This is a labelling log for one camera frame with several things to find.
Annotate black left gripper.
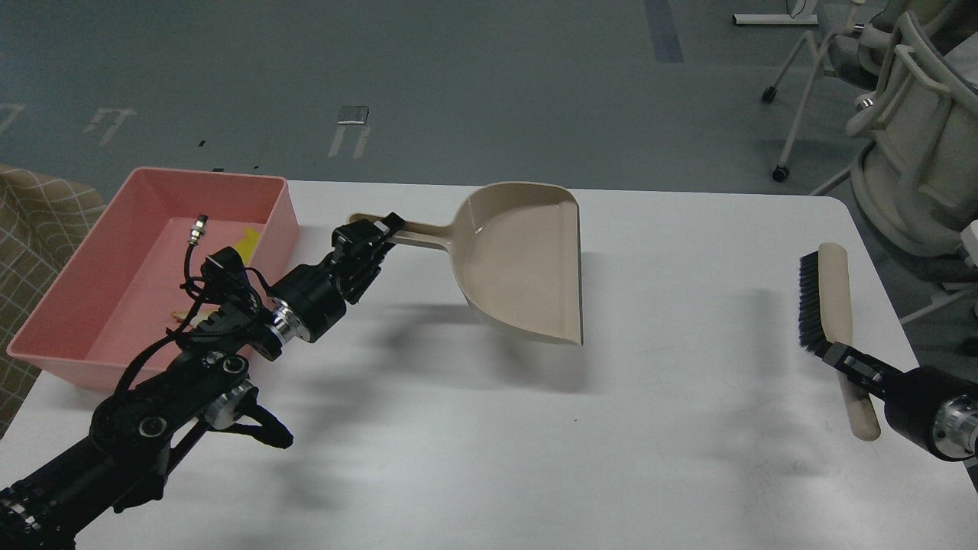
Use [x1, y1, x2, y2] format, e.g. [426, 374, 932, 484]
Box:
[271, 212, 405, 344]

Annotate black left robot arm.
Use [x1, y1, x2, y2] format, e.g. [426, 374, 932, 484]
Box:
[2, 213, 406, 549]

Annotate beige plastic dustpan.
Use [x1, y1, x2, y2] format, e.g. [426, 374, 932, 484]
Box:
[391, 181, 585, 347]

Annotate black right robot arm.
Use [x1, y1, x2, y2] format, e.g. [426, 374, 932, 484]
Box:
[817, 342, 977, 484]

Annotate yellow sponge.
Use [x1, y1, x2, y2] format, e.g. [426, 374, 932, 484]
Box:
[232, 226, 260, 266]

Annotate metal floor plate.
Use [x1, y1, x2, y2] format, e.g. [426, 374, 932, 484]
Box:
[336, 105, 371, 126]

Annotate beige brush black bristles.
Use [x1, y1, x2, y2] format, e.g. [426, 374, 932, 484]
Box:
[798, 241, 882, 442]

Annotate checkered beige cloth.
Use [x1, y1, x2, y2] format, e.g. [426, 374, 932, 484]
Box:
[1, 164, 107, 434]

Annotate slice of bread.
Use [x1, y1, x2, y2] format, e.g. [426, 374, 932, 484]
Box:
[170, 307, 215, 327]

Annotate white plastic chair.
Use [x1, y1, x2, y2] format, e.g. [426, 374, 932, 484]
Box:
[816, 11, 976, 297]

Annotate white chair on casters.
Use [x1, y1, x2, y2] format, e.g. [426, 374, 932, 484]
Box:
[760, 1, 889, 183]

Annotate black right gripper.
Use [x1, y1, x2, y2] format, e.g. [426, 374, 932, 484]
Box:
[821, 342, 976, 461]

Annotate pink plastic bin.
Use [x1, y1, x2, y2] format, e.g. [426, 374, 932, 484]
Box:
[7, 167, 298, 391]

